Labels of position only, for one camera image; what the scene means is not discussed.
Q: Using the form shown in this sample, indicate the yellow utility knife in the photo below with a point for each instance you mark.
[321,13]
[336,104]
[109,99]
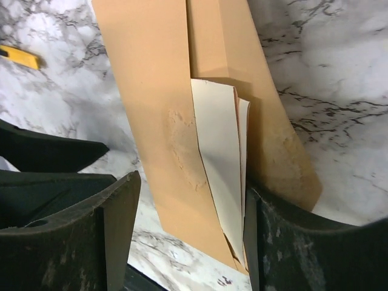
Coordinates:
[20,57]

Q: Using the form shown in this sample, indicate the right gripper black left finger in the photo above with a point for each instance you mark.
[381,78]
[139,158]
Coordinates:
[83,247]

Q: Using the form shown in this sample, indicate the brown kraft envelope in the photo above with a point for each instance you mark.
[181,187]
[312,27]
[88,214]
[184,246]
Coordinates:
[155,49]

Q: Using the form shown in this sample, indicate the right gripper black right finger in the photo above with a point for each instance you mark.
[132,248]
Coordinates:
[289,248]

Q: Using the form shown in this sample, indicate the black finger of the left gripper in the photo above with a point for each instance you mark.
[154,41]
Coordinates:
[30,151]
[27,197]

